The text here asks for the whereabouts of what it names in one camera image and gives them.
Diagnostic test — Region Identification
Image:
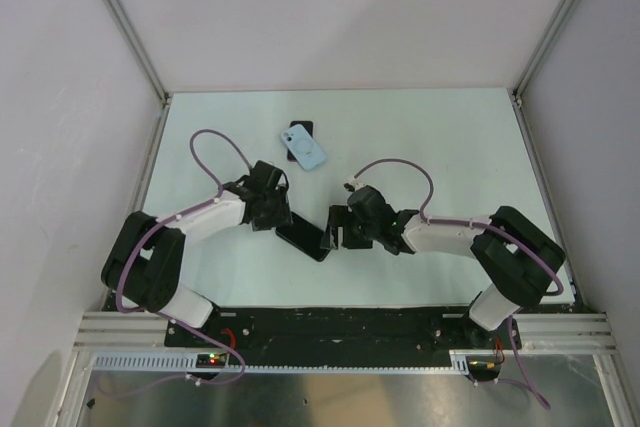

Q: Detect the light blue phone case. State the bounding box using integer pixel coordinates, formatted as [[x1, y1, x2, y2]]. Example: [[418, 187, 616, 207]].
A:
[[280, 124, 327, 171]]

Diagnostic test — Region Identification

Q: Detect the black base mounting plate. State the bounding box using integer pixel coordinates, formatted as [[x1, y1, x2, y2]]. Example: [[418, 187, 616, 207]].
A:
[[164, 307, 521, 368]]

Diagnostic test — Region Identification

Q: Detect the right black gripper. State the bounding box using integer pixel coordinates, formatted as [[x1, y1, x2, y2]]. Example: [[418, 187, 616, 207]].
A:
[[320, 205, 379, 249]]

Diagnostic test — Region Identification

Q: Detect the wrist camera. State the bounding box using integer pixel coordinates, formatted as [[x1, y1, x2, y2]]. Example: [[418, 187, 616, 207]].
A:
[[246, 160, 283, 193], [343, 177, 368, 193]]

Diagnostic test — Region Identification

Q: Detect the aluminium frame post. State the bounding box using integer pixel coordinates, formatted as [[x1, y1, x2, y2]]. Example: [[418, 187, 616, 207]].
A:
[[102, 0, 170, 106], [512, 0, 609, 101]]

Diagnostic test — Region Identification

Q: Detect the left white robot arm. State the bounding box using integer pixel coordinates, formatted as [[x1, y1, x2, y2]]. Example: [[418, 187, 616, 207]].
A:
[[101, 177, 291, 346]]

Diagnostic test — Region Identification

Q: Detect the right aluminium frame post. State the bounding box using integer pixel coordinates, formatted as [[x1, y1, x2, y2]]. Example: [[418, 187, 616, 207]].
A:
[[512, 0, 609, 101]]

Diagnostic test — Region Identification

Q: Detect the aluminium front rail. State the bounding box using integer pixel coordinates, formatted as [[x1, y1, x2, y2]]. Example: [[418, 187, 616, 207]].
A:
[[73, 312, 617, 355]]

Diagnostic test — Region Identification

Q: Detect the dark phone under blue case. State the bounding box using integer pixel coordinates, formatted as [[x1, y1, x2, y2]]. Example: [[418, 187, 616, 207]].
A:
[[286, 119, 315, 164]]

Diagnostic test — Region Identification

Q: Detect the left aluminium frame post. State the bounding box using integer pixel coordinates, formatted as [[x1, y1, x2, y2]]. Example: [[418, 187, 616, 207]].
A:
[[102, 0, 170, 106]]

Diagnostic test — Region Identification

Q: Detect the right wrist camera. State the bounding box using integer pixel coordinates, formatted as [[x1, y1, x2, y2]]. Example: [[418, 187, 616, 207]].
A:
[[343, 177, 368, 193]]

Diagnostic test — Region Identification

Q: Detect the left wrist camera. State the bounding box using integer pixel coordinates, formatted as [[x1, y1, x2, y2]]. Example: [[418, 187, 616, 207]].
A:
[[246, 160, 283, 193]]

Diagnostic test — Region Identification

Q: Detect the white slotted cable duct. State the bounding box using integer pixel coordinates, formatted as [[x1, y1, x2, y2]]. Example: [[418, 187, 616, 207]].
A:
[[92, 350, 501, 376]]

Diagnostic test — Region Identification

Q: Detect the black phone case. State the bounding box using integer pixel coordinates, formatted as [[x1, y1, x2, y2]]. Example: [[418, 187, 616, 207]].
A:
[[274, 210, 332, 263]]

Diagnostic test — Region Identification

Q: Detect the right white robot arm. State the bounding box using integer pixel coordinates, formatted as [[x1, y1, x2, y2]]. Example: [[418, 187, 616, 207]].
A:
[[320, 184, 566, 348]]

